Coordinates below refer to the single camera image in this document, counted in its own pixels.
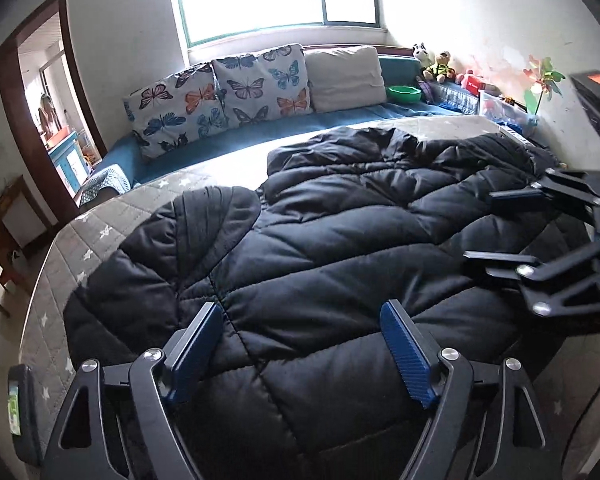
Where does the black puffer down coat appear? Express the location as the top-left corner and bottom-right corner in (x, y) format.
(64, 129), (588, 479)

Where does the clear plastic storage box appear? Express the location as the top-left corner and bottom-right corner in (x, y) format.
(479, 90), (538, 136)

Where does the colourful toy pinwheel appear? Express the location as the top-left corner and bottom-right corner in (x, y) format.
(524, 55), (566, 115)

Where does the yellow green plush doll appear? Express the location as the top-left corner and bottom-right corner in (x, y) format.
(424, 51), (456, 84)

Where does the blue bed sheet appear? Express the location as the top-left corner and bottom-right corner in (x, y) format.
(79, 82), (479, 212)

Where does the green plastic basin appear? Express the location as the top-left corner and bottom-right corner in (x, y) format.
(386, 84), (422, 105)

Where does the panda plush toy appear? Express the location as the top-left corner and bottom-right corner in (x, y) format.
(413, 42), (434, 70)

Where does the black digital floor scale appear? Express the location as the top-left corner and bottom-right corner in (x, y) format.
(7, 364), (43, 468)

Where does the dark wooden side table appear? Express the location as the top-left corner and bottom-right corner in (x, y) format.
(0, 176), (54, 295)

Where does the plain white pillow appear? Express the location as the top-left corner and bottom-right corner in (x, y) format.
(304, 46), (387, 113)

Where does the blue painted cabinet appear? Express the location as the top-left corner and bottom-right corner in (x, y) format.
(47, 127), (91, 197)

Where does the left butterfly print pillow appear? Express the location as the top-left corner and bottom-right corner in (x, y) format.
(123, 63), (228, 160)

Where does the butterfly print pillow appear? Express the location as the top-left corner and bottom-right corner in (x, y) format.
(212, 44), (313, 128)
(123, 63), (228, 160)

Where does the right butterfly print pillow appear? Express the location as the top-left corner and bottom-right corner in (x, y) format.
(212, 44), (313, 128)

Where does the person in doorway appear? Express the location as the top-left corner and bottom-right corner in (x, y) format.
(38, 93), (61, 139)

